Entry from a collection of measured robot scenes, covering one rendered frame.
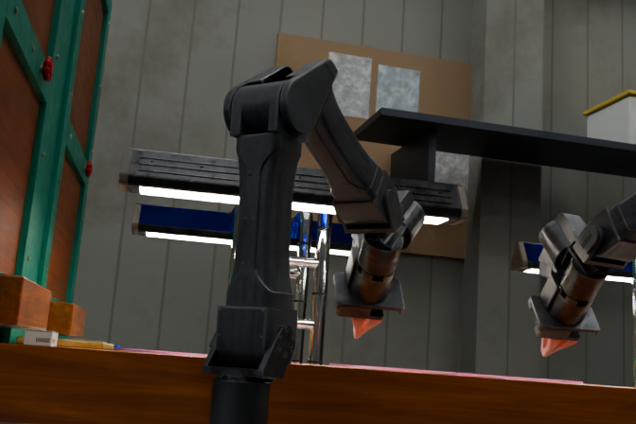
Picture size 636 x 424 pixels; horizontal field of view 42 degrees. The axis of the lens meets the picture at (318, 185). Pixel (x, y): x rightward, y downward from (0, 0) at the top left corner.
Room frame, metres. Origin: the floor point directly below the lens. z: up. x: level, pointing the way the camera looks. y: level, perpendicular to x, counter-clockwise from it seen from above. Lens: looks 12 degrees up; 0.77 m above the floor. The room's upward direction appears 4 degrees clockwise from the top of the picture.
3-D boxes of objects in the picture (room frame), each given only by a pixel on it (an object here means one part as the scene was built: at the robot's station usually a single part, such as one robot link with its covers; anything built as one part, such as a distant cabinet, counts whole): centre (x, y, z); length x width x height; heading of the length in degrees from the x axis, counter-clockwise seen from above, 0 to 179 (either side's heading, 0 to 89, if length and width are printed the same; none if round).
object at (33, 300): (1.33, 0.46, 0.83); 0.30 x 0.06 x 0.07; 9
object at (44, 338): (1.14, 0.35, 0.77); 0.06 x 0.04 x 0.02; 9
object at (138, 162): (1.47, 0.04, 1.08); 0.62 x 0.08 x 0.07; 99
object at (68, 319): (2.00, 0.57, 0.83); 0.30 x 0.06 x 0.07; 9
